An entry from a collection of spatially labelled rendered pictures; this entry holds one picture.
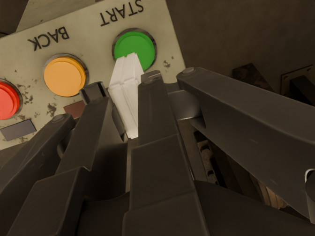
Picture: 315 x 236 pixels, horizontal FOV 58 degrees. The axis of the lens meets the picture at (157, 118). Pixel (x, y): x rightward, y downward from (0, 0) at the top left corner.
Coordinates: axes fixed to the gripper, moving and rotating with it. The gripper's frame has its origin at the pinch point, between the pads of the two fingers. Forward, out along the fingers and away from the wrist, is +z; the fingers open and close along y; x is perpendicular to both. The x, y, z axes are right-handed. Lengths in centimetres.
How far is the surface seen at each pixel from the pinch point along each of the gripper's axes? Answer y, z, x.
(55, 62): -7.5, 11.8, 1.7
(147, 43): 1.6, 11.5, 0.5
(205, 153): 8, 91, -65
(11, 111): -14.0, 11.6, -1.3
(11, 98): -13.2, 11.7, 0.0
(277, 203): 19, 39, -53
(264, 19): 41, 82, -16
